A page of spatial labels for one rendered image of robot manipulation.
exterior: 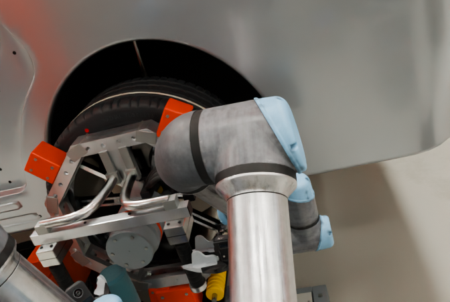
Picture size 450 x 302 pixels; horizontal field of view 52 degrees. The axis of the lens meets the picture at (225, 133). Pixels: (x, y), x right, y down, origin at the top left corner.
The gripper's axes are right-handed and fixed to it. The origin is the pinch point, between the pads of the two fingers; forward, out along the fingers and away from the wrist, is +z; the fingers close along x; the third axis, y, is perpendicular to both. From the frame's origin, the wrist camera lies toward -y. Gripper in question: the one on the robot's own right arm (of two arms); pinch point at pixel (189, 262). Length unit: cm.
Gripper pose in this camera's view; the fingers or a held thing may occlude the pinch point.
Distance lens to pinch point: 117.9
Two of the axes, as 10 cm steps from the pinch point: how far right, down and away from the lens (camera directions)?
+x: -0.8, 4.4, -9.0
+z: -9.6, 2.1, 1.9
